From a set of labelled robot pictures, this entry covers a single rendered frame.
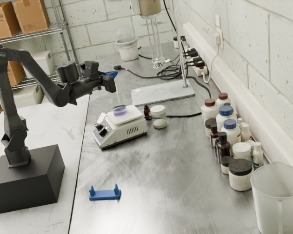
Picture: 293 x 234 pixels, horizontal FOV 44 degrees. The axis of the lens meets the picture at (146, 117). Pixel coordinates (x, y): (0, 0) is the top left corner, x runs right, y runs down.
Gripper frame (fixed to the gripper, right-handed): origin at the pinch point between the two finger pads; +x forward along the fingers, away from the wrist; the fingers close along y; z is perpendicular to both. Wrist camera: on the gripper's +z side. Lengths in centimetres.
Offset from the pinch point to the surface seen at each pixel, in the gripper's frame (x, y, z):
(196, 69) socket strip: 60, 14, -23
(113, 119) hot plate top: -3.0, -0.2, -17.3
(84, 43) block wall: 108, 214, -44
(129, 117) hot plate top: 1.6, -5.0, -17.4
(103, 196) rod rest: -28.6, -26.8, -25.1
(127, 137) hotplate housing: -2.3, -5.7, -24.5
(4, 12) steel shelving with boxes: 43, 219, 5
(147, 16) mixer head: 33.3, 13.0, 12.7
